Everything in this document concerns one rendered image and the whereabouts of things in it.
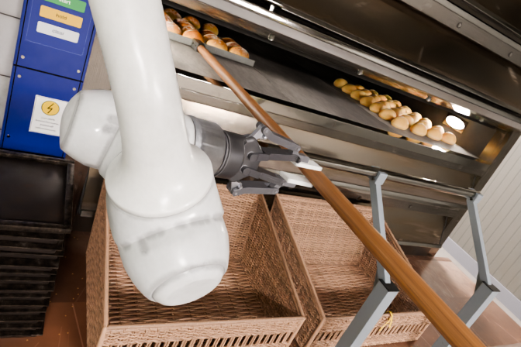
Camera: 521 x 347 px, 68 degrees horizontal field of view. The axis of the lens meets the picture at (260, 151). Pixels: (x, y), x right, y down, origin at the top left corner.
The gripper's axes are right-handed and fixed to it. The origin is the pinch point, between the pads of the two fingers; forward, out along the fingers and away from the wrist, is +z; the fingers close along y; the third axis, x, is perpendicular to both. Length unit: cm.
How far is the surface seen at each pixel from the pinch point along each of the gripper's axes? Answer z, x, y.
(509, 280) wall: 338, -30, 69
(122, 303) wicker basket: -5, -30, 62
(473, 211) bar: 90, -2, 2
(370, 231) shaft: -0.3, 18.5, 0.0
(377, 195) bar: 43.5, -8.7, 5.7
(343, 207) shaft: 0.4, 11.6, 0.1
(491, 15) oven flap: 89, -33, -61
